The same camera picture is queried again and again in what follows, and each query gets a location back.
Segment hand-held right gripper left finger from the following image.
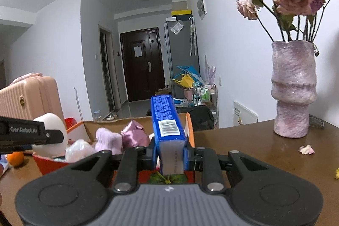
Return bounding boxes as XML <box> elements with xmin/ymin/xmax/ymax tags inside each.
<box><xmin>70</xmin><ymin>137</ymin><xmax>160</xmax><ymax>193</ymax></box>

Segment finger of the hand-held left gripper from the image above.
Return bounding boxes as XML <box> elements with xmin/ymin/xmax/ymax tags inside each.
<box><xmin>44</xmin><ymin>129</ymin><xmax>64</xmax><ymax>144</ymax></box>

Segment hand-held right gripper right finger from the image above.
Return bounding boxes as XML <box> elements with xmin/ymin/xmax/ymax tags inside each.
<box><xmin>183</xmin><ymin>142</ymin><xmax>268</xmax><ymax>194</ymax></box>

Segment white roll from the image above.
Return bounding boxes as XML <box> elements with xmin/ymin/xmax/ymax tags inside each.
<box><xmin>32</xmin><ymin>113</ymin><xmax>68</xmax><ymax>158</ymax></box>

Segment red cardboard box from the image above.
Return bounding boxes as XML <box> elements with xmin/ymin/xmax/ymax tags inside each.
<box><xmin>32</xmin><ymin>113</ymin><xmax>196</xmax><ymax>184</ymax></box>

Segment clear plastic bag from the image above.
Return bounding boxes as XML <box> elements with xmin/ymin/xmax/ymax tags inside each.
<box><xmin>171</xmin><ymin>22</ymin><xmax>184</xmax><ymax>34</ymax></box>
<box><xmin>65</xmin><ymin>139</ymin><xmax>97</xmax><ymax>163</ymax></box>

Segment blue white carton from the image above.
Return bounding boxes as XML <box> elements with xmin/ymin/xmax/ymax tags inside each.
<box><xmin>150</xmin><ymin>95</ymin><xmax>188</xmax><ymax>176</ymax></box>

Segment lavender fluffy towel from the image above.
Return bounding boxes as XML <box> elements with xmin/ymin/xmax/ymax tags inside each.
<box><xmin>94</xmin><ymin>128</ymin><xmax>123</xmax><ymax>155</ymax></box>

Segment orange fruit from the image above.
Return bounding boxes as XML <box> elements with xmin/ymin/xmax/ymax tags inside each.
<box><xmin>7</xmin><ymin>151</ymin><xmax>25</xmax><ymax>167</ymax></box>

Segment pink ribbed suitcase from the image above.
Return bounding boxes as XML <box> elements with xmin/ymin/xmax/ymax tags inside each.
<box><xmin>0</xmin><ymin>73</ymin><xmax>64</xmax><ymax>124</ymax></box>

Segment blue tissue pack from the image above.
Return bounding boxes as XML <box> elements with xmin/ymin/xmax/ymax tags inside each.
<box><xmin>0</xmin><ymin>157</ymin><xmax>10</xmax><ymax>176</ymax></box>

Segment black bag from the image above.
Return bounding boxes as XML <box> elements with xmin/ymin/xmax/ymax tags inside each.
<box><xmin>187</xmin><ymin>105</ymin><xmax>215</xmax><ymax>132</ymax></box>

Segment trolley rack with bottles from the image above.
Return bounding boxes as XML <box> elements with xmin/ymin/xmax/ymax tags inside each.
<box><xmin>193</xmin><ymin>82</ymin><xmax>218</xmax><ymax>110</ymax></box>

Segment white flat panel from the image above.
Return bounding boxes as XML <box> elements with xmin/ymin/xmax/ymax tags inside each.
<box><xmin>233</xmin><ymin>101</ymin><xmax>258</xmax><ymax>126</ymax></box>

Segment blue yellow plastic bundle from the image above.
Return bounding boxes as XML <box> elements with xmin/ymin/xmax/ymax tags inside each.
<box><xmin>172</xmin><ymin>65</ymin><xmax>204</xmax><ymax>89</ymax></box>

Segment dark entrance door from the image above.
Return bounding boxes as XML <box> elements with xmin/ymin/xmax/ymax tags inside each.
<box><xmin>120</xmin><ymin>27</ymin><xmax>167</xmax><ymax>103</ymax></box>

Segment fallen rose petal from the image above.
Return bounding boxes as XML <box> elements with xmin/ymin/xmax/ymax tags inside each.
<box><xmin>298</xmin><ymin>145</ymin><xmax>315</xmax><ymax>155</ymax></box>

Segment white hanging umbrella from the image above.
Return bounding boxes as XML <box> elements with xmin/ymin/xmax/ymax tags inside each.
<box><xmin>189</xmin><ymin>17</ymin><xmax>197</xmax><ymax>56</ymax></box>

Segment pink textured vase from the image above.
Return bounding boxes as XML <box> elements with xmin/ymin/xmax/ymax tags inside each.
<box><xmin>271</xmin><ymin>41</ymin><xmax>318</xmax><ymax>138</ymax></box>

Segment clear hanging plastic bag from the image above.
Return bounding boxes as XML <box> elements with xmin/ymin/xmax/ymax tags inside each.
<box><xmin>171</xmin><ymin>22</ymin><xmax>184</xmax><ymax>34</ymax></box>

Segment yellow black box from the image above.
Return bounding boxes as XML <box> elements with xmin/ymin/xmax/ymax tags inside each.
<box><xmin>171</xmin><ymin>9</ymin><xmax>192</xmax><ymax>17</ymax></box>

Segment white electrical panel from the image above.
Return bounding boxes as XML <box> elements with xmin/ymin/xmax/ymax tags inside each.
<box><xmin>197</xmin><ymin>0</ymin><xmax>207</xmax><ymax>20</ymax></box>

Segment side door frame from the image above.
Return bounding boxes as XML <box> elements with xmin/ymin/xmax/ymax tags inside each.
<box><xmin>99</xmin><ymin>25</ymin><xmax>117</xmax><ymax>112</ymax></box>

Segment purple wall decoration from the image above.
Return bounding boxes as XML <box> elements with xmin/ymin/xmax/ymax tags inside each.
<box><xmin>204</xmin><ymin>55</ymin><xmax>217</xmax><ymax>83</ymax></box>

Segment dark wire object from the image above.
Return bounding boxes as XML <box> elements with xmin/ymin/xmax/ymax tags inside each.
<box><xmin>308</xmin><ymin>114</ymin><xmax>325</xmax><ymax>128</ymax></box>

